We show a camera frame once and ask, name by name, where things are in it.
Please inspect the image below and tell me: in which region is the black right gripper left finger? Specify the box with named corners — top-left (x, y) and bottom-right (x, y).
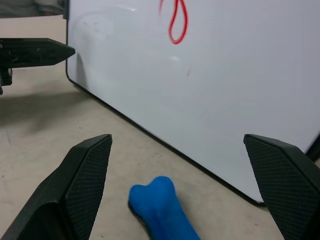
top-left (0, 133), bottom-right (114, 240)

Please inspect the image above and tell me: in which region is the white board with black frame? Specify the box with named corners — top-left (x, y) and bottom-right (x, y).
top-left (65, 0), bottom-right (320, 206)

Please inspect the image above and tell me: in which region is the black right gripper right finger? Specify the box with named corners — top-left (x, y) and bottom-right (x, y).
top-left (243, 133), bottom-right (320, 240)

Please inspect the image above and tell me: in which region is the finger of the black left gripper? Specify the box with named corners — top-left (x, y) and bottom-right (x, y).
top-left (0, 37), bottom-right (76, 69)

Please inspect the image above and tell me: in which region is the red marker scribble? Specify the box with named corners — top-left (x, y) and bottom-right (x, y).
top-left (158, 0), bottom-right (189, 46)

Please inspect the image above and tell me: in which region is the blue bone-shaped eraser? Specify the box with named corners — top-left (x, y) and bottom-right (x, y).
top-left (127, 175), bottom-right (202, 240)

